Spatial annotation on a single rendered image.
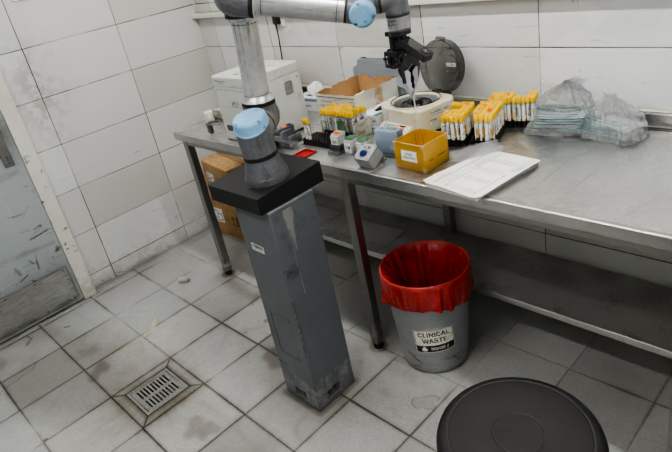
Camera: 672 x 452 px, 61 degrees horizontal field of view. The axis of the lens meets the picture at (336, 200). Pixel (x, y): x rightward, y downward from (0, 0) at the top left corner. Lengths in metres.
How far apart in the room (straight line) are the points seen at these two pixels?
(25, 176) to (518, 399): 2.71
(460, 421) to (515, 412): 0.12
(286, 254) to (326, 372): 0.56
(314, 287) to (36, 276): 1.88
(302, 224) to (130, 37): 1.98
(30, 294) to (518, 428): 2.79
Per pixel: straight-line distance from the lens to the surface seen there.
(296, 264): 2.00
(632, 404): 2.35
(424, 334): 2.27
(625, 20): 2.14
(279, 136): 2.44
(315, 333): 2.17
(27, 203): 3.42
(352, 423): 2.30
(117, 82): 3.58
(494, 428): 1.35
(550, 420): 1.37
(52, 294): 3.60
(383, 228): 2.89
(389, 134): 2.07
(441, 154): 1.97
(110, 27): 3.57
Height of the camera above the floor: 1.66
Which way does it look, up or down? 25 degrees down
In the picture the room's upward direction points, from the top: 12 degrees counter-clockwise
